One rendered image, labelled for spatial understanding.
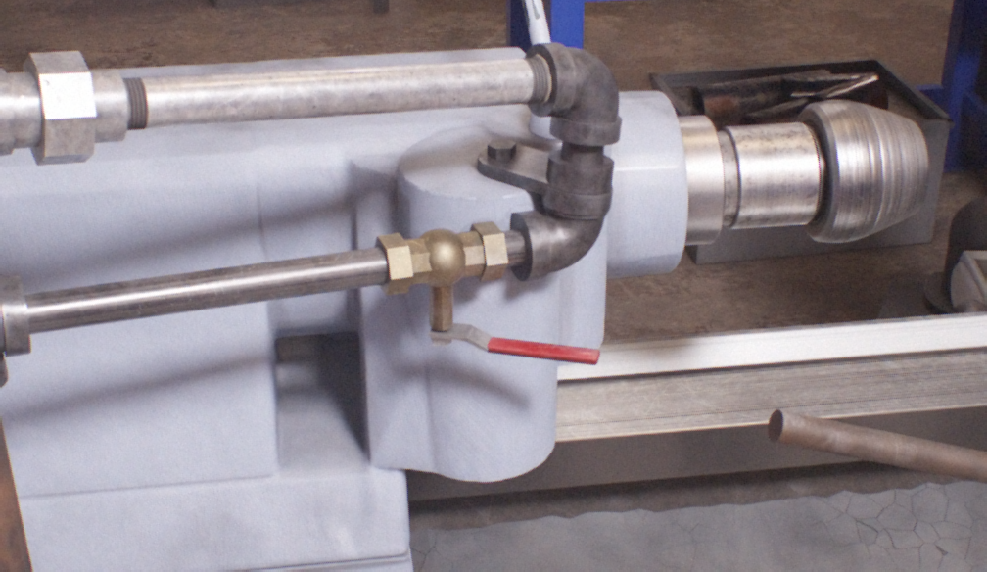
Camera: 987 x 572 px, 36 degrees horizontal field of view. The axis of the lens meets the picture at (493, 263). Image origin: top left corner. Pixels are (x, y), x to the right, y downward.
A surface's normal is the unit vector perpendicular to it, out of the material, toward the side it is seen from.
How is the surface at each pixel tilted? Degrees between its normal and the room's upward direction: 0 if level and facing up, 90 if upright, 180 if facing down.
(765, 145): 31
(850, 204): 92
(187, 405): 70
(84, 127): 101
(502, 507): 90
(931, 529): 2
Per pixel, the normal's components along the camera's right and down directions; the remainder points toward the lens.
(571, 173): -0.32, 0.31
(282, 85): 0.40, -0.33
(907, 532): -0.11, -0.81
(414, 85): 0.46, -0.03
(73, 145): 0.43, 0.59
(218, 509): 0.13, 0.00
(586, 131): -0.01, 0.36
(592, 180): 0.29, 0.37
